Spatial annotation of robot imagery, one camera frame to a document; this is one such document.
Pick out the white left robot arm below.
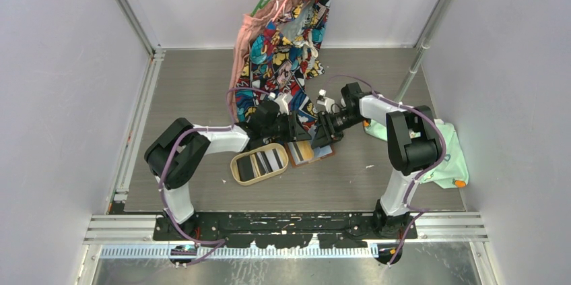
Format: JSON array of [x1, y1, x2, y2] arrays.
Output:
[[143, 100, 311, 240]]

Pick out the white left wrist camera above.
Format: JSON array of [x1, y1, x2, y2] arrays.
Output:
[[269, 92, 292, 114]]

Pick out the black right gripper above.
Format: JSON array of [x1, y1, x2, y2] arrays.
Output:
[[312, 109, 368, 149]]

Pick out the brown leather card holder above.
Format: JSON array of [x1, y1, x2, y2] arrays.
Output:
[[285, 141, 335, 167]]

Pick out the pink hanging garment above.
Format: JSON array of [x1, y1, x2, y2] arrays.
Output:
[[226, 0, 314, 119]]

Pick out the mint green cartoon cloth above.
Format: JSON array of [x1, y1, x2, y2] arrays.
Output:
[[363, 119, 469, 189]]

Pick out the stack of dark cards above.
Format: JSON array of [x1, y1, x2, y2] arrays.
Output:
[[236, 149, 286, 182]]

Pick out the colourful comic print shorts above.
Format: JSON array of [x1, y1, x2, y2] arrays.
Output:
[[233, 0, 331, 131]]

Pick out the beige oval card tray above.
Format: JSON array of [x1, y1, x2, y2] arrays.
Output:
[[230, 142, 290, 187]]

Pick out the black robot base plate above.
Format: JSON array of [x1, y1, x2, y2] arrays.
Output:
[[152, 212, 417, 249]]

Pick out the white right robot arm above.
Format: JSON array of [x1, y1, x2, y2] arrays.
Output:
[[311, 82, 446, 239]]

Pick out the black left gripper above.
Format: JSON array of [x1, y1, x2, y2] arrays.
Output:
[[262, 110, 310, 143]]

